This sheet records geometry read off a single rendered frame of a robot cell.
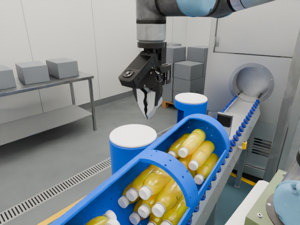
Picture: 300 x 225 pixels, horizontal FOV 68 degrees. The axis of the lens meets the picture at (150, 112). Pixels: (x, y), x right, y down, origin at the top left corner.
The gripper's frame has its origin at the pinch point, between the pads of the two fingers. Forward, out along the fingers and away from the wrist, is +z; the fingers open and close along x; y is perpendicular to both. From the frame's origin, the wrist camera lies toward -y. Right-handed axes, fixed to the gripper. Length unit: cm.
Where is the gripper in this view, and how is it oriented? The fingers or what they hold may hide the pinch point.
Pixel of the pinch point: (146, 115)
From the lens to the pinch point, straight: 63.3
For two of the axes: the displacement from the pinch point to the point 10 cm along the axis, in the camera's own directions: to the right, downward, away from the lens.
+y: 5.5, -3.2, 7.7
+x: -8.4, -2.1, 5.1
